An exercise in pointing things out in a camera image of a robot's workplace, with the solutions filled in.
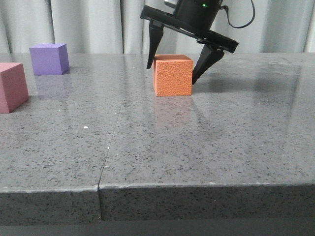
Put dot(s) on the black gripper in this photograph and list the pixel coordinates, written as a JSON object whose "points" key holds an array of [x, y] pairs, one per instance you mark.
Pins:
{"points": [[193, 18]]}

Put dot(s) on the orange foam cube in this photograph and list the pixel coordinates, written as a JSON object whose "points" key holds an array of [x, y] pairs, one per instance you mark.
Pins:
{"points": [[172, 75]]}

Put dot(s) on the grey-green curtain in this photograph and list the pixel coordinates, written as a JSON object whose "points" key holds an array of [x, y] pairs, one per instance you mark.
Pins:
{"points": [[115, 26]]}

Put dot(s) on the purple foam cube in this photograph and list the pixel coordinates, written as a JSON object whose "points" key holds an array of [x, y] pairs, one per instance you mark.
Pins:
{"points": [[49, 59]]}

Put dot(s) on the pink foam cube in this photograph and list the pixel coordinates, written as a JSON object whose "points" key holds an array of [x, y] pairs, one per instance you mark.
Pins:
{"points": [[13, 86]]}

